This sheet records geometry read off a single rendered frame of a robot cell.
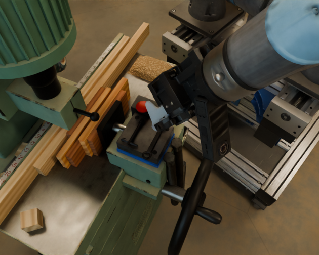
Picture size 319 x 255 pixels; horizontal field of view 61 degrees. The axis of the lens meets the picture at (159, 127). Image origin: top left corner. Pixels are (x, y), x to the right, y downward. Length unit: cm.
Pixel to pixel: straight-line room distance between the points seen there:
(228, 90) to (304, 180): 150
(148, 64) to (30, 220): 50
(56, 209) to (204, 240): 101
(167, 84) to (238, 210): 127
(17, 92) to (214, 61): 42
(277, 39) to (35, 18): 29
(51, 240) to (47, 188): 12
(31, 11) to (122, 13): 227
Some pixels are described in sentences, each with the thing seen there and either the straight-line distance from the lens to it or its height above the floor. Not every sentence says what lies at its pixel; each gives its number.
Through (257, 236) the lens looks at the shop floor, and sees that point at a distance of 160.
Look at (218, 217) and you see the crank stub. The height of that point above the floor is 93.
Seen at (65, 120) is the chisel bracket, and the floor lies 104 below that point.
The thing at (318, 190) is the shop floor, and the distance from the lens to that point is 182.
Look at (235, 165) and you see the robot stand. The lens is 146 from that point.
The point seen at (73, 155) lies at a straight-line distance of 64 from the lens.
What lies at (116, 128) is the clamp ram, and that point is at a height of 96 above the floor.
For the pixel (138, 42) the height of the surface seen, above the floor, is 93.
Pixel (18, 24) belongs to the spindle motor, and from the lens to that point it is 40.
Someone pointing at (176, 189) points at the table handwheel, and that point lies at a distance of 71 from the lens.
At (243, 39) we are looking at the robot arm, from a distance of 31.
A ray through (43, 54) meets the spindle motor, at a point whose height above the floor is 122.
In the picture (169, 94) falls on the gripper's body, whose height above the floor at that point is 117.
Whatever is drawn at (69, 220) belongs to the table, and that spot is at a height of 90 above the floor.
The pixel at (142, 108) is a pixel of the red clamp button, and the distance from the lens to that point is 59.
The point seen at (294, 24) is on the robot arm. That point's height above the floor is 134.
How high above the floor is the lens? 149
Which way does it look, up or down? 57 degrees down
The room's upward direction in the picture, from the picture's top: straight up
